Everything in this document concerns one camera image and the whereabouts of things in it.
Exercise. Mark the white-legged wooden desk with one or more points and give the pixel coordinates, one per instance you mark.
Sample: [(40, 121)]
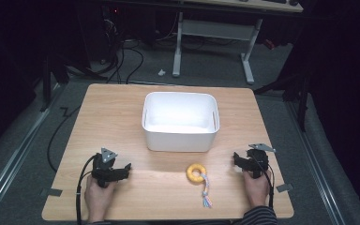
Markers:
[(218, 29)]

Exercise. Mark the person's left hand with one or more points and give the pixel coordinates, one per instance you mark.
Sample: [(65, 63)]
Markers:
[(98, 200)]

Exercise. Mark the white crumpled paper scrap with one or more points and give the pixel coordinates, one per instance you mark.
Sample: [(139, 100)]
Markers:
[(161, 72)]

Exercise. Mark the metal floor rail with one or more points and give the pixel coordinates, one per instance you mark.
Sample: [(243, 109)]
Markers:
[(15, 156), (315, 162)]

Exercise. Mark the black computer tower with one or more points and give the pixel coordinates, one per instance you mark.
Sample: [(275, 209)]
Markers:
[(112, 28)]

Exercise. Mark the grey tape piece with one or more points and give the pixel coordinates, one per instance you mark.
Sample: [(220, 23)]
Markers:
[(284, 187), (51, 192)]

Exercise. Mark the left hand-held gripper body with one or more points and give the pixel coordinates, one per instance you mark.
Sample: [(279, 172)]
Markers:
[(103, 170)]

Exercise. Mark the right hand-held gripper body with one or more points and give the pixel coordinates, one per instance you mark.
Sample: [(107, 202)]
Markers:
[(258, 162)]

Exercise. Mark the white plastic bin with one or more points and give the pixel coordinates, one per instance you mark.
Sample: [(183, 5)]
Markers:
[(181, 125)]

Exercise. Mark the black metal stand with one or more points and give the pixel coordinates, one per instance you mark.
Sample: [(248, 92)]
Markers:
[(51, 78), (296, 90)]

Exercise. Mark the person's right hand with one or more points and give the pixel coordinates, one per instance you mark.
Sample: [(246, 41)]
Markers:
[(256, 192)]

